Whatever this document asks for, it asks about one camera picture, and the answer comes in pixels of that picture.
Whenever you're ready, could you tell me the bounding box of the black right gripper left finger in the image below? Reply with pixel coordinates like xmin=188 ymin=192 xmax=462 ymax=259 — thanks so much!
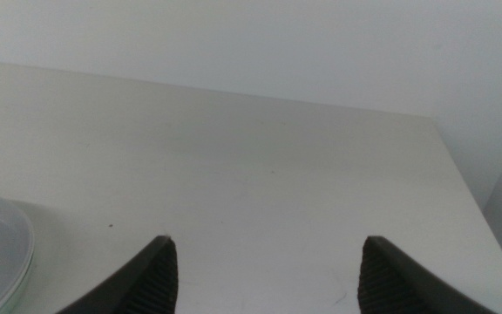
xmin=54 ymin=235 xmax=180 ymax=314

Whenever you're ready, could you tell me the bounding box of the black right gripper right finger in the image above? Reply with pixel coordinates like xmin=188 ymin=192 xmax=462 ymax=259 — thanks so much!
xmin=356 ymin=235 xmax=499 ymax=314

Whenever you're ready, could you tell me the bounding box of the white shallow bowl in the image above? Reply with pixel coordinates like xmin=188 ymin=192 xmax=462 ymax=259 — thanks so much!
xmin=0 ymin=246 xmax=36 ymax=314

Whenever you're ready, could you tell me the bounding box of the green shallow bowl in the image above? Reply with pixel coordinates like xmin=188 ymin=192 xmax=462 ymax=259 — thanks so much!
xmin=0 ymin=261 xmax=34 ymax=314

